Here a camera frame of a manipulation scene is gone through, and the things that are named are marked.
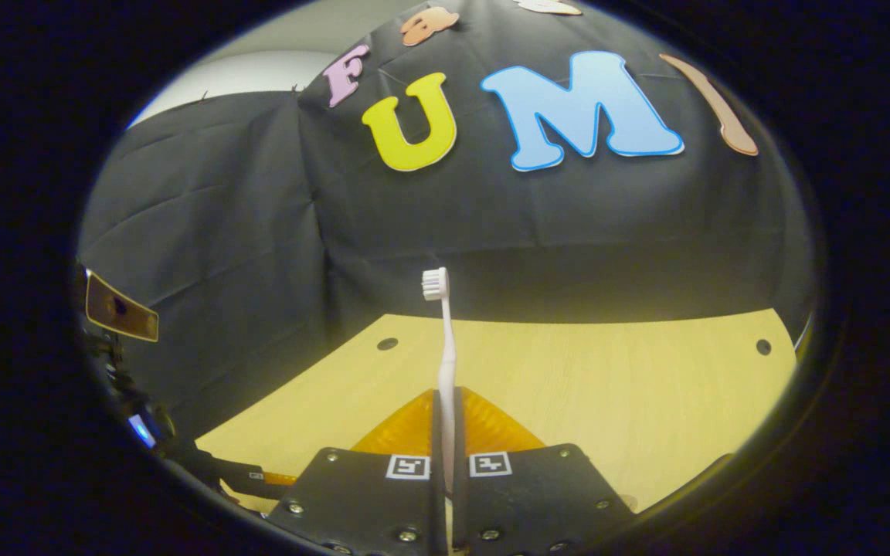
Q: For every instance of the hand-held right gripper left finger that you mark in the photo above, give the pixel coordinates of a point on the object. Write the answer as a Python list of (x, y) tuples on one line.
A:
[(436, 440)]

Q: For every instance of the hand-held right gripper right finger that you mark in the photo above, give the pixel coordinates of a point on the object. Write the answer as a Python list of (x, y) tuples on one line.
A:
[(460, 440)]

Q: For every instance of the white toothbrush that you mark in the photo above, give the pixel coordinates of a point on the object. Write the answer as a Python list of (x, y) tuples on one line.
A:
[(447, 355)]

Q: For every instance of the black backdrop cloth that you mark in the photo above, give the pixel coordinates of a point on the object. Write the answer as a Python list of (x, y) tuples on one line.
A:
[(491, 232)]

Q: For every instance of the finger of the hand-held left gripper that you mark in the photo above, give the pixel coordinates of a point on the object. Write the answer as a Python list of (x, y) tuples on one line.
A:
[(279, 479)]

